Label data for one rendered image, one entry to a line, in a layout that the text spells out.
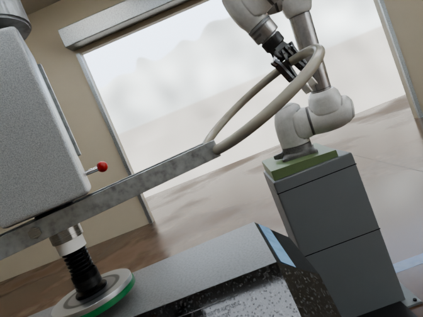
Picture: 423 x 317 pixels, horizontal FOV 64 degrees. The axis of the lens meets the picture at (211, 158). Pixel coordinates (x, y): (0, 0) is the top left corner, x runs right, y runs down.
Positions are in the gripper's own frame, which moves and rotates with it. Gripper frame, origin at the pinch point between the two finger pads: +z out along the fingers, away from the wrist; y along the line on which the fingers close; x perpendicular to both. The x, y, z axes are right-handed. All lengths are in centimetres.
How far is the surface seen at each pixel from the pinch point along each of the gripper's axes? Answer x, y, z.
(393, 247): -62, -36, 136
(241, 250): 1, 63, 13
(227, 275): 8, 73, 10
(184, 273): -8, 76, 7
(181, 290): 0, 81, 6
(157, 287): -10, 83, 4
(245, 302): 14, 76, 14
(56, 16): -463, -191, -257
